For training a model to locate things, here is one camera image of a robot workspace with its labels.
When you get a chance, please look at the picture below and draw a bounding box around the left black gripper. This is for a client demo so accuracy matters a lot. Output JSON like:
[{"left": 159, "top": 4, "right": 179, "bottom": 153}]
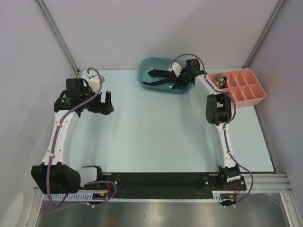
[{"left": 80, "top": 87, "right": 113, "bottom": 115}]

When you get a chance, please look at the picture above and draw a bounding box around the dark striped necktie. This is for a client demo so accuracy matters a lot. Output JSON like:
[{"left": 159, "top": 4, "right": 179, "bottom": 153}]
[{"left": 142, "top": 69, "right": 173, "bottom": 87}]

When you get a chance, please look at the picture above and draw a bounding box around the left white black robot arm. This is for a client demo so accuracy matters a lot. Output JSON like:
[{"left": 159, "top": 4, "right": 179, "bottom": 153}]
[{"left": 31, "top": 76, "right": 114, "bottom": 194}]

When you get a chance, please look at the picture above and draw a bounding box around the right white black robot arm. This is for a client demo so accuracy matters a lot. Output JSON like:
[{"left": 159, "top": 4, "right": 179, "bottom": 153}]
[{"left": 169, "top": 58, "right": 244, "bottom": 190}]

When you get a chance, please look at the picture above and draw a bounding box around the teal transparent plastic tub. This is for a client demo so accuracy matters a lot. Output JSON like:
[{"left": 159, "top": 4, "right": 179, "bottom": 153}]
[{"left": 137, "top": 57, "right": 194, "bottom": 94}]

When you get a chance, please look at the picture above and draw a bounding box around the rolled tie in tray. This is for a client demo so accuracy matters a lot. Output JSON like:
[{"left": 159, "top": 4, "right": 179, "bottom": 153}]
[{"left": 215, "top": 75, "right": 228, "bottom": 89}]

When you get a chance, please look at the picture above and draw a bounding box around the pink compartment organizer tray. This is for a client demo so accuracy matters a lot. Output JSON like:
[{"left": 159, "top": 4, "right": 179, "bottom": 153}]
[{"left": 209, "top": 68, "right": 267, "bottom": 108}]

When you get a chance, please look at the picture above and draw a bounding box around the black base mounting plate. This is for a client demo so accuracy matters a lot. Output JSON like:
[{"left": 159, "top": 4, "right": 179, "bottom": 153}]
[{"left": 100, "top": 172, "right": 247, "bottom": 200}]

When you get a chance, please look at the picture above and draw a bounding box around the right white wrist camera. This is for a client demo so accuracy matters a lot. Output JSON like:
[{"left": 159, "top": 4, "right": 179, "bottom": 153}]
[{"left": 169, "top": 62, "right": 183, "bottom": 78}]

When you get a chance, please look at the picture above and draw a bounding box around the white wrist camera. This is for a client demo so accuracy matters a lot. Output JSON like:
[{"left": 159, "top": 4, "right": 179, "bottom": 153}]
[
  {"left": 87, "top": 74, "right": 105, "bottom": 93},
  {"left": 169, "top": 62, "right": 183, "bottom": 78}
]

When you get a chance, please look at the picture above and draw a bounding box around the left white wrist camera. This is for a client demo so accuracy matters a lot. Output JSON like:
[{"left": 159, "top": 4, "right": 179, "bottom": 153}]
[{"left": 87, "top": 74, "right": 105, "bottom": 93}]

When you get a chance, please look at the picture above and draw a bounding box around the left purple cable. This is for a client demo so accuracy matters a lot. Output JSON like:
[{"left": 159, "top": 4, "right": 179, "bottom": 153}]
[{"left": 45, "top": 67, "right": 118, "bottom": 208}]

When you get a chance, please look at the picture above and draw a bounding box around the white slotted cable duct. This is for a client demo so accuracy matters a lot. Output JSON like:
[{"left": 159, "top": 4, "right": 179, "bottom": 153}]
[{"left": 43, "top": 190, "right": 237, "bottom": 202}]

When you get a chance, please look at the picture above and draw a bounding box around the aluminium extrusion rail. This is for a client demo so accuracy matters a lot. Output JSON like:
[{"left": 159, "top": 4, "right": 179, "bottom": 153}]
[{"left": 33, "top": 173, "right": 292, "bottom": 192}]

